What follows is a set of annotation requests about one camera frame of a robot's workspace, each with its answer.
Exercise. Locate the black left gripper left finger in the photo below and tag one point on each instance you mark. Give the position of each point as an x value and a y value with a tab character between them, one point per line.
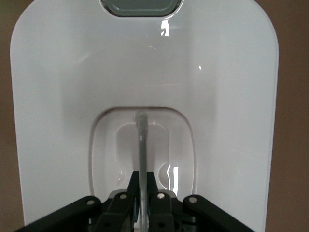
116	212

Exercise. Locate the white box lid grey clips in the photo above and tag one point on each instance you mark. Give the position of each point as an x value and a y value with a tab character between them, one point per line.
72	96

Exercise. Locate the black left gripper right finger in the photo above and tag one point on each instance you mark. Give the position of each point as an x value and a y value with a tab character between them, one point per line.
169	212

